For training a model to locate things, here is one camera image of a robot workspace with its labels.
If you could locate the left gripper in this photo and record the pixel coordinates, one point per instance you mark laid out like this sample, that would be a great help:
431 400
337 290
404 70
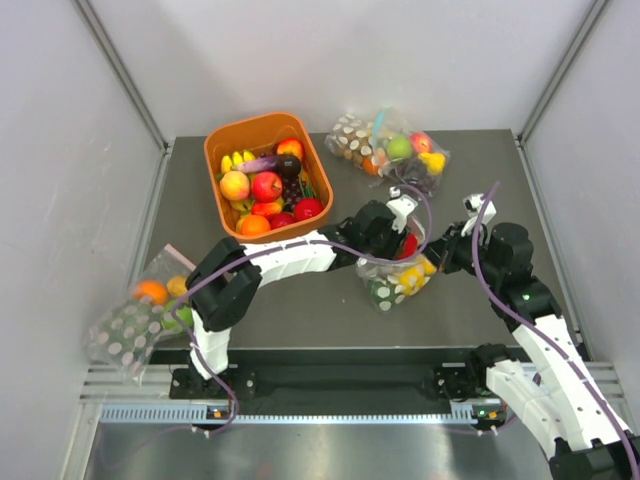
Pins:
396 239

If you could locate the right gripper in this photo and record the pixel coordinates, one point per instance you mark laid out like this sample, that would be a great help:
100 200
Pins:
444 250

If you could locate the red fake apple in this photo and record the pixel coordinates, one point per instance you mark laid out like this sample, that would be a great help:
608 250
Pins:
409 247

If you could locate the polka dot zip bag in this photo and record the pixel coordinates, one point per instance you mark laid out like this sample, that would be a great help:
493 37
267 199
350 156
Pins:
379 279

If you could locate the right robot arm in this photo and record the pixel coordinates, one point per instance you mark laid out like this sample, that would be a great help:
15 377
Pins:
580 434

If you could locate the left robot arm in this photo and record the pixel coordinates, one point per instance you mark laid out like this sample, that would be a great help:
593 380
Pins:
223 285

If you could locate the yellow fake fruit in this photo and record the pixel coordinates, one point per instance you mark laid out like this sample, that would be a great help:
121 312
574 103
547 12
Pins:
410 281

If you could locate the purple fake grapes in bag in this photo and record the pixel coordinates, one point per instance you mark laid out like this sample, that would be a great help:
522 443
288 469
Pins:
413 172

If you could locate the yellow fake pear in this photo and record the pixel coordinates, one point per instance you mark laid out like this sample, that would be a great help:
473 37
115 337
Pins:
435 162

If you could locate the clear bag with fruit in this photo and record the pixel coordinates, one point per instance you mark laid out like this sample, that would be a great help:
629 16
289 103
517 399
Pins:
388 123

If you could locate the green fake apple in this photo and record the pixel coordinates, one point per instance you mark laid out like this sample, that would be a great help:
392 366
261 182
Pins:
399 148

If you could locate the red apple in bag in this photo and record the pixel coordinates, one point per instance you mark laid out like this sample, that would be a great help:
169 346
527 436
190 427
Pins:
421 142

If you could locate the brown polka dot bag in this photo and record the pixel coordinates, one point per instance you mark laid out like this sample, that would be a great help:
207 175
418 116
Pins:
351 140

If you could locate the fake eggplant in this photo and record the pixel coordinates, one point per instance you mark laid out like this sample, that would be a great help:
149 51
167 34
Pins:
266 163

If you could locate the fake banana bunch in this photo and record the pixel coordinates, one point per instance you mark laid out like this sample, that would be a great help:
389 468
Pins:
228 162

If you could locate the orange in left bag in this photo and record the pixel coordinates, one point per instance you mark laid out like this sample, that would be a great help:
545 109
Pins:
151 290

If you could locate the left zip bag with fruit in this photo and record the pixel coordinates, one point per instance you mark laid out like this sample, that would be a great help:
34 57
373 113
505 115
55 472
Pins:
125 336

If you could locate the dark red fruit in bin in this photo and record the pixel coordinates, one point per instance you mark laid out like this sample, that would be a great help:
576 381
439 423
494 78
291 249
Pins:
307 208

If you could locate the orange plastic bin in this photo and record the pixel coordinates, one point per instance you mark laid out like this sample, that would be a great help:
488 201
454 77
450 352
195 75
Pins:
258 134

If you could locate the orange in bin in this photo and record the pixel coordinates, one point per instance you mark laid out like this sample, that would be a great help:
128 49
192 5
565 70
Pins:
254 225

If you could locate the red yellow apple in bin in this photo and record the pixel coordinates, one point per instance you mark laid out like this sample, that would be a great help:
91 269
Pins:
291 146

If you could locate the peach in bin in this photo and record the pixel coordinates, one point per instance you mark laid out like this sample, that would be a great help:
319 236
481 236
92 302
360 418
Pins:
235 186

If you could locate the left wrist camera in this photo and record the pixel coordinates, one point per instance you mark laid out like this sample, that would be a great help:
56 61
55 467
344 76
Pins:
402 207

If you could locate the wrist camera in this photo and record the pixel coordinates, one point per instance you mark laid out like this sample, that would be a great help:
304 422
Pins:
473 204
402 207

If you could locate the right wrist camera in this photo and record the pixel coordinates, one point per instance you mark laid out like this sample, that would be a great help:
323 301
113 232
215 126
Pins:
473 204

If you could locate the grey cable duct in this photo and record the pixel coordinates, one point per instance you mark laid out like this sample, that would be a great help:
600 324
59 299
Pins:
218 414

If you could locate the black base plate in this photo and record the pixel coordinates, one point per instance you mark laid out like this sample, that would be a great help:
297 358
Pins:
301 377

